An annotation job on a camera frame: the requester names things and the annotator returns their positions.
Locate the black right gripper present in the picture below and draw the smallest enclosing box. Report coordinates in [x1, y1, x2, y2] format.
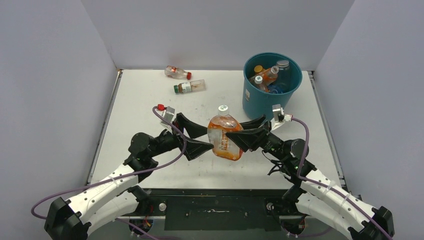
[224, 115, 288, 163]

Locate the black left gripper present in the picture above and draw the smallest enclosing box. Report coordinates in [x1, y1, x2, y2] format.
[147, 113, 214, 161]

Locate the crushed orange label bottle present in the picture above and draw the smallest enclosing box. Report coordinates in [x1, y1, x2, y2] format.
[207, 105, 243, 161]

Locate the large orange label bottle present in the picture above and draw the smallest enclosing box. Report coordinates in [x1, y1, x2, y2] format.
[253, 75, 269, 93]

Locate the green cap coffee bottle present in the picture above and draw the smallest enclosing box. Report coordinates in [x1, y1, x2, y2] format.
[173, 79, 206, 94]

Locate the slim orange label bottle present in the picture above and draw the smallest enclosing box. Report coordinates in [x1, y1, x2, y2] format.
[249, 65, 280, 86]

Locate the red cap clear bottle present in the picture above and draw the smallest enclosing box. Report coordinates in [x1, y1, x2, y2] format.
[164, 65, 192, 80]

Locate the blue label crushed bottle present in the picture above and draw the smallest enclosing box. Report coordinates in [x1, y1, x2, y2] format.
[267, 84, 284, 94]

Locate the clear plastic jar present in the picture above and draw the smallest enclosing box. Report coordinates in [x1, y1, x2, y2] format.
[275, 59, 291, 92]

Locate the orange juice bottle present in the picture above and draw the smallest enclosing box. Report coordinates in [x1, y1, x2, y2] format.
[253, 65, 266, 78]

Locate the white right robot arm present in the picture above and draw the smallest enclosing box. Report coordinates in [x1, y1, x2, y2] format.
[226, 117, 395, 240]

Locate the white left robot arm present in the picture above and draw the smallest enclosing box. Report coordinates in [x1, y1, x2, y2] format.
[44, 113, 213, 240]

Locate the teal plastic bin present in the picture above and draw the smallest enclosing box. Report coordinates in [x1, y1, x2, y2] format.
[242, 52, 302, 119]

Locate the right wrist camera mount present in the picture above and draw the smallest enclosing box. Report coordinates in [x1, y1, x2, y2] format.
[270, 104, 293, 131]

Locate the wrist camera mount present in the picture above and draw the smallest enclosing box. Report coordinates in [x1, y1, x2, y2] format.
[157, 104, 175, 131]
[270, 104, 293, 131]

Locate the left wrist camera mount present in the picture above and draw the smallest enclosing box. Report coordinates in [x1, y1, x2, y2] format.
[157, 104, 175, 131]

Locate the black base frame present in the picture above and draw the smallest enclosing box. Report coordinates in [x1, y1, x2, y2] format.
[118, 188, 311, 234]

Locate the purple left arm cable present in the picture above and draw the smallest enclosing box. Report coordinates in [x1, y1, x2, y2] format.
[31, 105, 188, 220]

